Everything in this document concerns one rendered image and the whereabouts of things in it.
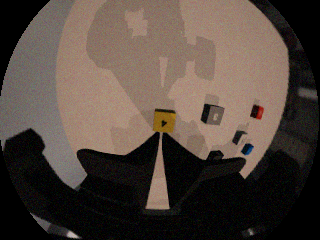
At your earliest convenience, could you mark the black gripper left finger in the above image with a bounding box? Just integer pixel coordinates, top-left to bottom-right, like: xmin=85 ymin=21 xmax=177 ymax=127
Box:
xmin=76 ymin=131 xmax=160 ymax=209

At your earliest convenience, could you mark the blue block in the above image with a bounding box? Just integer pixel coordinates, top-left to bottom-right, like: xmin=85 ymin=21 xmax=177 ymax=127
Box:
xmin=241 ymin=143 xmax=253 ymax=156

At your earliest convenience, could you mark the yellow block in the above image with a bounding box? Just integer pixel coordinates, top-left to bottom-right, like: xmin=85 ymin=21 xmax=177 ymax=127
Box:
xmin=152 ymin=109 xmax=176 ymax=132

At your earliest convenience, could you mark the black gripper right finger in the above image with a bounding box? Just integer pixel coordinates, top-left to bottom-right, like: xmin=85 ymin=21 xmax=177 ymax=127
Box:
xmin=161 ymin=132 xmax=247 ymax=211

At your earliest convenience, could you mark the red block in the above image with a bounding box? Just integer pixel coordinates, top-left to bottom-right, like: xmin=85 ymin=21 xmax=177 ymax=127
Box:
xmin=251 ymin=105 xmax=264 ymax=120

